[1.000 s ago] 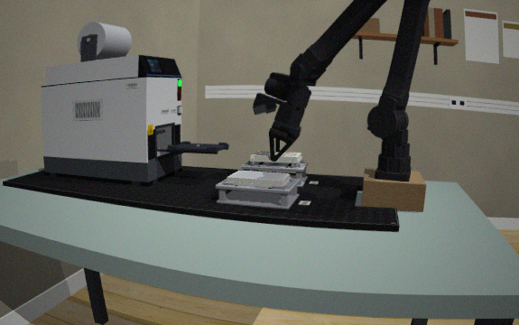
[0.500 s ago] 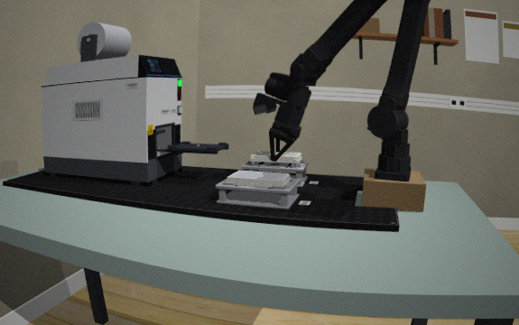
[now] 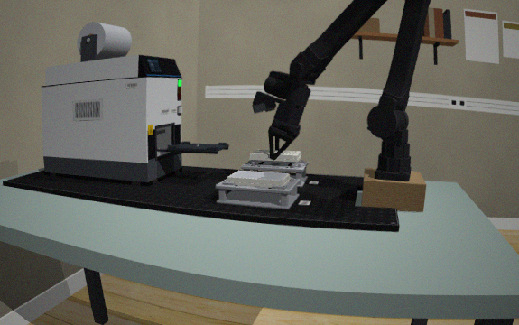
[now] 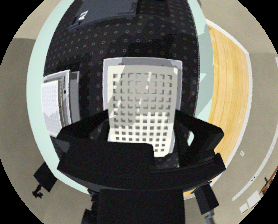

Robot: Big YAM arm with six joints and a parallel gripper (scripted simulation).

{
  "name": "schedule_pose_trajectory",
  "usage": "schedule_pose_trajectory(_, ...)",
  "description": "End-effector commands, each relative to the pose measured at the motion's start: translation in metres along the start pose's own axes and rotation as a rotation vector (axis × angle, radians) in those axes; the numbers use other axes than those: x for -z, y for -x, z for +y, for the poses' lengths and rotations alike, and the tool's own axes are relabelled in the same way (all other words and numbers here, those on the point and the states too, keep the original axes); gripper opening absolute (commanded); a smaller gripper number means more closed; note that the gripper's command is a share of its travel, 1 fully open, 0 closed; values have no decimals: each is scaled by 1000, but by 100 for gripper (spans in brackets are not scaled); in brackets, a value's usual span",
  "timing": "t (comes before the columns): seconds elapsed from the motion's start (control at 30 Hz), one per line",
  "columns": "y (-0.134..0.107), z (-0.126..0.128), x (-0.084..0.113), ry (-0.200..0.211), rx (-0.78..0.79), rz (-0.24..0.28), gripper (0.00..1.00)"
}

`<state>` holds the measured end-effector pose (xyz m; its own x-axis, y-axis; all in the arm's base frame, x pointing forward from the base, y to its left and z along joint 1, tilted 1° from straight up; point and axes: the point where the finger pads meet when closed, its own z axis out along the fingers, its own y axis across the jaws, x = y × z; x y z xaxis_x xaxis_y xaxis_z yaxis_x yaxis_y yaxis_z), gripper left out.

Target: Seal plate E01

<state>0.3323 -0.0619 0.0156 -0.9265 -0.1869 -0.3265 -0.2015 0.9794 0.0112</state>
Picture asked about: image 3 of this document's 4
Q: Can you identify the grey roll on dark bracket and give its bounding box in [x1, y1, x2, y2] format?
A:
[77, 22, 132, 60]

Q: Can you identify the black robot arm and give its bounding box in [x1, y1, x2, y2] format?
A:
[252, 0, 431, 181]

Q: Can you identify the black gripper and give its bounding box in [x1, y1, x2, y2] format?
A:
[268, 104, 304, 160]

